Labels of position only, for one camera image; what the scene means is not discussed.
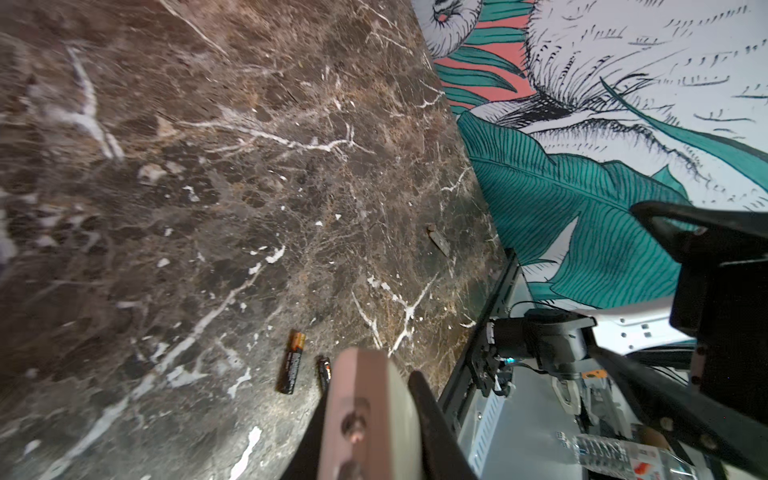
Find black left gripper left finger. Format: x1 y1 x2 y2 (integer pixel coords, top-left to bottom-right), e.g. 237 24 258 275
280 393 328 480

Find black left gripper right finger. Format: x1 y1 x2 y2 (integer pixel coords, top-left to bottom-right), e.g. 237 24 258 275
408 371 477 480

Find grey remote control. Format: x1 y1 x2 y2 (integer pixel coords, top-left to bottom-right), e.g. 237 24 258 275
317 348 425 479

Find small dark battery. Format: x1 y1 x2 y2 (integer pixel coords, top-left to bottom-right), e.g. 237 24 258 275
316 356 332 394
277 330 306 395

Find dark remote battery cover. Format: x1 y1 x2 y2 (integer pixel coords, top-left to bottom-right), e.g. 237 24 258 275
427 224 451 257

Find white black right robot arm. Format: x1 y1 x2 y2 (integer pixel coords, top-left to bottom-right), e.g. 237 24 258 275
479 201 767 477

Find clear plastic water bottle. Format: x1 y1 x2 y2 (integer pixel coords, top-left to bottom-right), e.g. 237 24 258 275
557 432 699 480

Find white slotted cable duct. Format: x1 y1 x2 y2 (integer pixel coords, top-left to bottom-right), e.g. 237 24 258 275
468 392 505 478

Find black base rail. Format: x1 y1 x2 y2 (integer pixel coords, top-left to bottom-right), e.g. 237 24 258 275
438 248 520 437

